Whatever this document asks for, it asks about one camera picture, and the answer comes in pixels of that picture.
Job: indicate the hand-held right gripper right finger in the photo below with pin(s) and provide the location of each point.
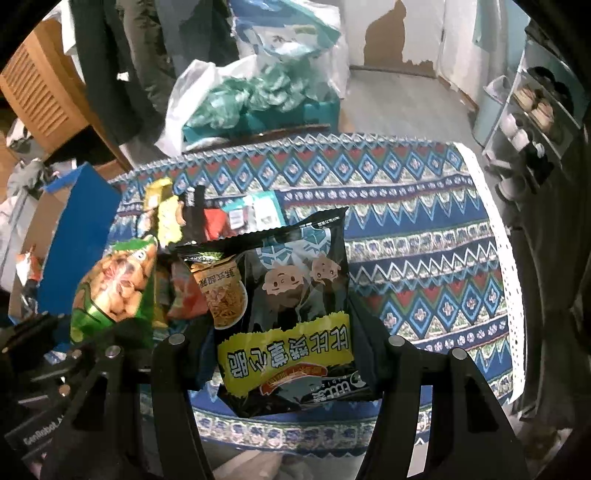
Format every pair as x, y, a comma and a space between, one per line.
397, 364

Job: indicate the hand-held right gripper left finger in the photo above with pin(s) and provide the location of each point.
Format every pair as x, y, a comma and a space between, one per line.
205, 355

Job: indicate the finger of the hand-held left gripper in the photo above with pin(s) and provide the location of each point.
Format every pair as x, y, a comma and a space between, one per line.
134, 332
27, 332

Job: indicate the green snack packet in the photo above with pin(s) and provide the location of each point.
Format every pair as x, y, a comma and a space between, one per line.
115, 286

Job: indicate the black cartoon snack packet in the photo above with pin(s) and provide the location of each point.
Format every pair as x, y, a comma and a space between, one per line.
295, 323

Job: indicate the blue cardboard box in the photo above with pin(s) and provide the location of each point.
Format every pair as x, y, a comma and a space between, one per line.
78, 240

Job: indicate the yellow biscuit packet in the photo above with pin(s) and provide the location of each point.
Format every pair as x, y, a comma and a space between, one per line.
168, 221

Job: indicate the orange and black snack bag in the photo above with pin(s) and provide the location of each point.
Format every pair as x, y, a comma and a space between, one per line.
198, 217

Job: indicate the long yellow wafer packet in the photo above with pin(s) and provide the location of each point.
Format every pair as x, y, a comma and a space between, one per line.
157, 194

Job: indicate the teal snack packet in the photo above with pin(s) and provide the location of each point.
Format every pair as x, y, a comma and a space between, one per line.
263, 207

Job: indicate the patterned blue tablecloth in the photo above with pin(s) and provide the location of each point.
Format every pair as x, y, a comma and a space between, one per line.
415, 230

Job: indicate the louvred wooden wardrobe door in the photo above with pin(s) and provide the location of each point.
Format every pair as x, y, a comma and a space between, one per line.
41, 87

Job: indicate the teal cardboard box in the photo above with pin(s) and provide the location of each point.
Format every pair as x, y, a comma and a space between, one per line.
277, 119

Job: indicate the black coat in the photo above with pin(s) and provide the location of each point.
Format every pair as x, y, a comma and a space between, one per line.
120, 69

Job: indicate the crumpled teal plastic bags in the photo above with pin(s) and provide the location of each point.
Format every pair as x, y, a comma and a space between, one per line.
258, 92

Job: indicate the olive coat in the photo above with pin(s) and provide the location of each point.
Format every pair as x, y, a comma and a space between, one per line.
147, 46

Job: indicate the group of shoes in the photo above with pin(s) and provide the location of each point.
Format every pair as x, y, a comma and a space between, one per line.
531, 110

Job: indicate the shoe rack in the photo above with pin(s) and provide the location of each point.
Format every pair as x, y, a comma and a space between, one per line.
535, 92

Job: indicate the blue-grey coat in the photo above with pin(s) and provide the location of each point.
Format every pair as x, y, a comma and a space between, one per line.
198, 32

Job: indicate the blue and white plastic bag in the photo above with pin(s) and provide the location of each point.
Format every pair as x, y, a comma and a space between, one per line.
277, 32

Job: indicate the white door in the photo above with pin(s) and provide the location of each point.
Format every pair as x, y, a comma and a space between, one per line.
459, 37

